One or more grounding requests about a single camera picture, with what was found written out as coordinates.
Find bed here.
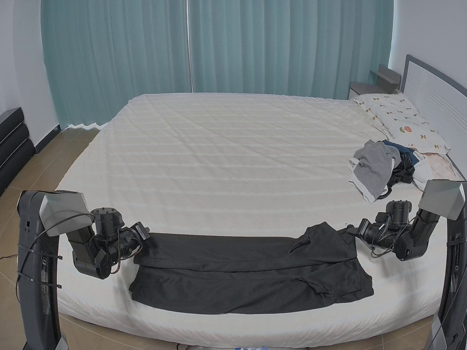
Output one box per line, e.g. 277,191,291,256
55,54,467,345

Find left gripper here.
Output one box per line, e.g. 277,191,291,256
122,230,146,260

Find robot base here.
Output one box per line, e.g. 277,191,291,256
179,344,272,350

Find dark blue garment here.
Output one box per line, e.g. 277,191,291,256
381,140,418,163

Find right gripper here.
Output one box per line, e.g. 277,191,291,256
345,225,389,250

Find black cable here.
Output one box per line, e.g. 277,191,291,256
16,213,96,302

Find grey garment with white trim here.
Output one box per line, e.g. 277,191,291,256
347,140,402,205

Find blue-green curtain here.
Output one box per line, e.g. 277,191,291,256
187,0,396,99
40,0,192,130

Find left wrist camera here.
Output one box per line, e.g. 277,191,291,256
131,223,152,243

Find black chest of drawers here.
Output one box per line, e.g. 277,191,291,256
0,108,36,196

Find grey bedside table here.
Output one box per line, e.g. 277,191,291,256
350,64,402,99

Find black trousers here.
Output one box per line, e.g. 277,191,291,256
129,222,375,314

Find black garment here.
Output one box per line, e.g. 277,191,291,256
383,153,418,198

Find white printed pillow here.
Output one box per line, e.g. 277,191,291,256
352,93,451,155

